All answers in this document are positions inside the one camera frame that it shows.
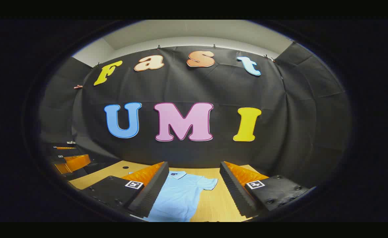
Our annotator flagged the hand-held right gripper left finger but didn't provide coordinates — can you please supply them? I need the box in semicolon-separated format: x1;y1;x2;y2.
80;161;169;218

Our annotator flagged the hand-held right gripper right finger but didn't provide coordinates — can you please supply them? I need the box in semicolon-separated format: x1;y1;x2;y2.
220;161;310;218

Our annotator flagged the black backdrop cloth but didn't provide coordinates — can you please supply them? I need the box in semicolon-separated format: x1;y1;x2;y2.
39;41;351;189

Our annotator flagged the light blue T-shirt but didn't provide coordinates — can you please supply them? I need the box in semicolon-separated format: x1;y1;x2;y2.
144;171;218;222

